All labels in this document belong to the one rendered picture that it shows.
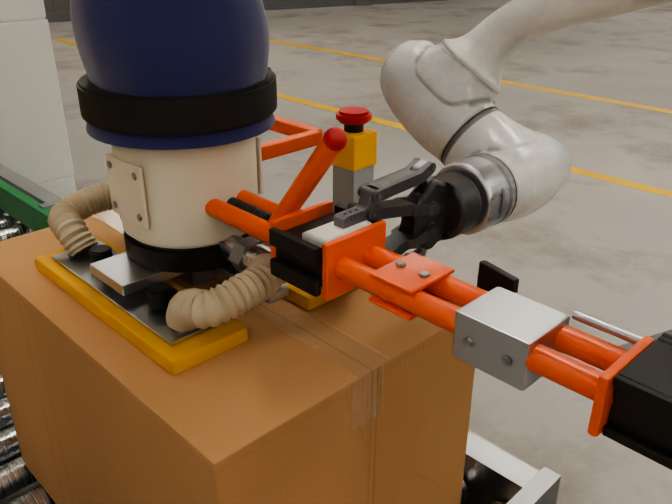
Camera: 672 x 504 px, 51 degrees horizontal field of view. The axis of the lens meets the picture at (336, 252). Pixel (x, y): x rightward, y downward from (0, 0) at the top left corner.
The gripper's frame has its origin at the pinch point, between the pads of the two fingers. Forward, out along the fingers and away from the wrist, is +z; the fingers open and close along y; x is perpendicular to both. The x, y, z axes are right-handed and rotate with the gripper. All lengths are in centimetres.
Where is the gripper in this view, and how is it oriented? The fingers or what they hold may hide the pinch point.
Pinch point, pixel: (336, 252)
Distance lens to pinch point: 69.7
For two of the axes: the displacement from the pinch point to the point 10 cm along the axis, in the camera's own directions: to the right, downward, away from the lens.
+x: -7.1, -3.1, 6.3
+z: -7.1, 3.0, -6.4
